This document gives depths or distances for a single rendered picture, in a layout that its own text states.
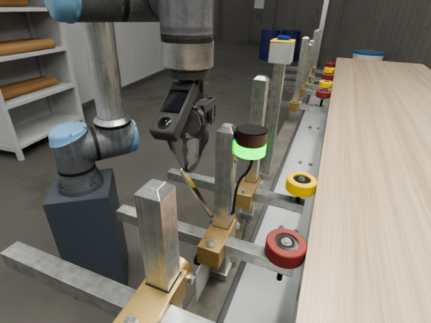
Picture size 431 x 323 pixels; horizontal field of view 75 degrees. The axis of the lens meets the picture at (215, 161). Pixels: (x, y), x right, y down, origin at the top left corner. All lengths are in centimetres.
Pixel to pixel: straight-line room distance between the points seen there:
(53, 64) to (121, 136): 254
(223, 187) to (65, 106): 333
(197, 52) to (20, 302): 159
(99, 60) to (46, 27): 252
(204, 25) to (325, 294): 48
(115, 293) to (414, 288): 49
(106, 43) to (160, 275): 90
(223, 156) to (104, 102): 75
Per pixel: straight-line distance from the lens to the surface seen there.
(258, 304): 84
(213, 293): 75
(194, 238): 66
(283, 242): 59
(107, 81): 117
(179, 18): 48
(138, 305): 42
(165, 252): 37
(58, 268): 51
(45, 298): 179
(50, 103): 390
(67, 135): 121
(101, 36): 114
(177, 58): 49
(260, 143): 51
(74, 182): 129
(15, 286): 192
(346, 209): 73
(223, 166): 56
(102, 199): 127
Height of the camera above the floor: 131
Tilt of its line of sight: 29 degrees down
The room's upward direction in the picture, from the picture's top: 2 degrees clockwise
